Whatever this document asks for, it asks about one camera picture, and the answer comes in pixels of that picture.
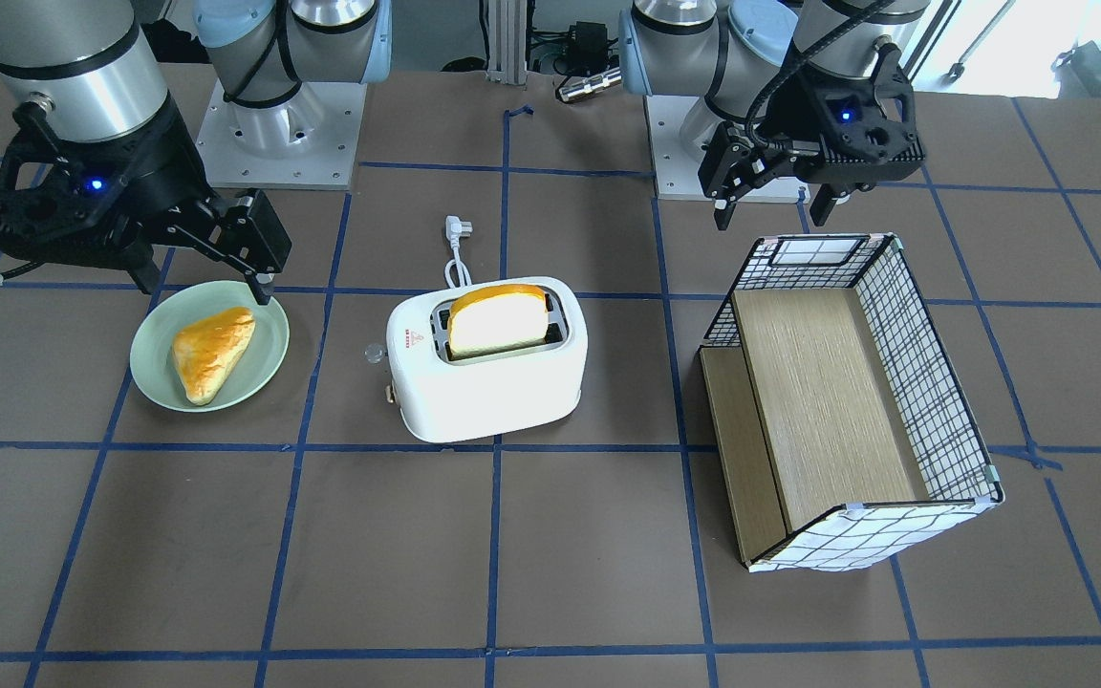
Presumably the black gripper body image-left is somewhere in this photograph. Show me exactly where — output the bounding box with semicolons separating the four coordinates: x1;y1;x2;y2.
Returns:
0;96;219;270

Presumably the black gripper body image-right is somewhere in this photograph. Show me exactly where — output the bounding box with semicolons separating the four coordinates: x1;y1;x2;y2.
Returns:
767;45;926;184

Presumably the toast slice in toaster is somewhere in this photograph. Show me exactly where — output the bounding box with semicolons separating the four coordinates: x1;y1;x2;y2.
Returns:
446;283;551;358

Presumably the white two-slot toaster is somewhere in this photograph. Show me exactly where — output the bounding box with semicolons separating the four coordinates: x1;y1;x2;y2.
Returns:
385;277;589;443

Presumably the black power adapter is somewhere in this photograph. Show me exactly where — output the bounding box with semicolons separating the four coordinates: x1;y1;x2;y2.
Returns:
565;21;609;73

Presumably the metal base plate image-left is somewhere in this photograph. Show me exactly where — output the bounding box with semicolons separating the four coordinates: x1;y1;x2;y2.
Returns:
196;81;368;192

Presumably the wire basket with wooden panels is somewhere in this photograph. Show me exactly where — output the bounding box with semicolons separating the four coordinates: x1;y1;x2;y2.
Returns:
698;234;1005;574

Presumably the silver cylindrical connector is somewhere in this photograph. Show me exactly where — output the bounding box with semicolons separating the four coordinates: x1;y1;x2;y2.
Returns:
554;67;623;105

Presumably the aluminium profile post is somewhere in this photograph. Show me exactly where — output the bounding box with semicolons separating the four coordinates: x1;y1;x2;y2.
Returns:
484;0;528;88

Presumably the light green plate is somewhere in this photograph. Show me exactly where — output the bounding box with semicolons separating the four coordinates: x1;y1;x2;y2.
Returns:
130;280;290;413

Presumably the metal base plate image-right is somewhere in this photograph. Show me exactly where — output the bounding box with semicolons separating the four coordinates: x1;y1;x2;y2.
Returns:
643;94;811;204

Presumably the white toaster power cable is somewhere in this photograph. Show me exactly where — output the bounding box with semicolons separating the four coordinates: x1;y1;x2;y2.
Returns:
443;215;475;290

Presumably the golden triangular pastry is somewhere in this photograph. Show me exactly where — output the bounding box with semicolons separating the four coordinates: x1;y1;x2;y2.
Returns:
171;306;257;406

